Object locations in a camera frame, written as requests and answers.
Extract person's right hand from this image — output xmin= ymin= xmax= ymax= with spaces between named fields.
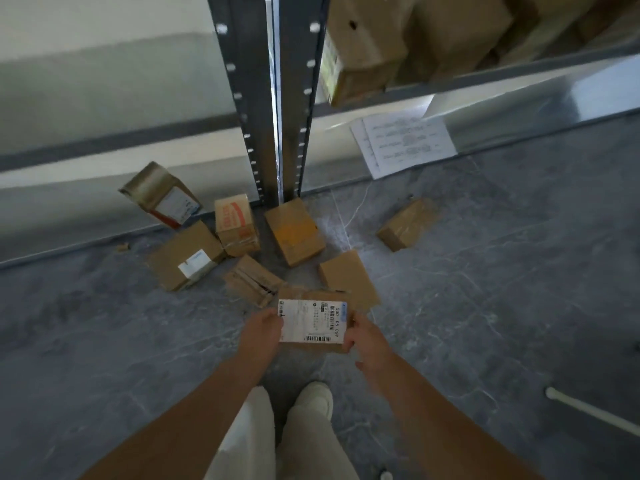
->
xmin=342 ymin=313 xmax=397 ymax=376

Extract person's left hand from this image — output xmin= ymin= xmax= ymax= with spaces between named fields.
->
xmin=235 ymin=309 xmax=286 ymax=376

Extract cardboard box with barcode label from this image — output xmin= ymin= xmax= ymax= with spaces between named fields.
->
xmin=276 ymin=287 xmax=354 ymax=354

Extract person's right forearm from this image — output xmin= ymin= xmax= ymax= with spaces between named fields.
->
xmin=369 ymin=356 xmax=547 ymax=480

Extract person's left forearm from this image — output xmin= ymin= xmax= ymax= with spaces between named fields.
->
xmin=79 ymin=356 xmax=272 ymax=480

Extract crumpled taped cardboard box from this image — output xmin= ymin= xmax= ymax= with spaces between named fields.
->
xmin=223 ymin=254 xmax=286 ymax=310

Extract plain flat cardboard box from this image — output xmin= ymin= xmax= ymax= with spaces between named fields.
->
xmin=317 ymin=249 xmax=382 ymax=313

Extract person's beige shoe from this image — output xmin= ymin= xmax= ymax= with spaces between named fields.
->
xmin=294 ymin=382 xmax=335 ymax=419

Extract cardboard box with orange tape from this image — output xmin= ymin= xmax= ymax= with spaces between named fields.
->
xmin=263 ymin=197 xmax=327 ymax=269

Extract cardboard box with red print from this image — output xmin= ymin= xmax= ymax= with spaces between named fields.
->
xmin=214 ymin=194 xmax=261 ymax=258

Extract cardboard box with white label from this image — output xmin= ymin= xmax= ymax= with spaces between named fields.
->
xmin=146 ymin=220 xmax=226 ymax=293

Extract small taped cardboard box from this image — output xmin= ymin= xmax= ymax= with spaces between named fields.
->
xmin=376 ymin=197 xmax=441 ymax=253

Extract person's beige trousers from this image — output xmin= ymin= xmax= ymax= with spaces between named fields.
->
xmin=204 ymin=386 xmax=362 ymax=480

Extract open torn cardboard box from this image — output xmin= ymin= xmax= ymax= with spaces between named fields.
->
xmin=118 ymin=161 xmax=202 ymax=230

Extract white printed paper sheet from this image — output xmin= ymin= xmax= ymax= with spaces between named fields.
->
xmin=349 ymin=119 xmax=388 ymax=181
xmin=362 ymin=112 xmax=459 ymax=174

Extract shiny metal shelf board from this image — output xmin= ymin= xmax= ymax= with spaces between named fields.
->
xmin=299 ymin=55 xmax=640 ymax=196
xmin=0 ymin=156 xmax=262 ymax=269

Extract dark metal shelf upright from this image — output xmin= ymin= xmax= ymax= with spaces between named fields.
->
xmin=273 ymin=0 xmax=332 ymax=201
xmin=206 ymin=0 xmax=280 ymax=206

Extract grey metal shelf beam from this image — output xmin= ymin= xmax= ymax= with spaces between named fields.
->
xmin=0 ymin=114 xmax=242 ymax=173
xmin=311 ymin=41 xmax=640 ymax=119

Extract white pole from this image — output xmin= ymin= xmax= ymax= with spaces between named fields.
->
xmin=544 ymin=387 xmax=640 ymax=438

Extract cardboard box with yellow label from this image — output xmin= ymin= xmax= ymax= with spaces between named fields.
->
xmin=319 ymin=0 xmax=417 ymax=108

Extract large plain cardboard box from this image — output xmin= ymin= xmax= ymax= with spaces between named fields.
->
xmin=492 ymin=0 xmax=640 ymax=70
xmin=395 ymin=0 xmax=517 ymax=87

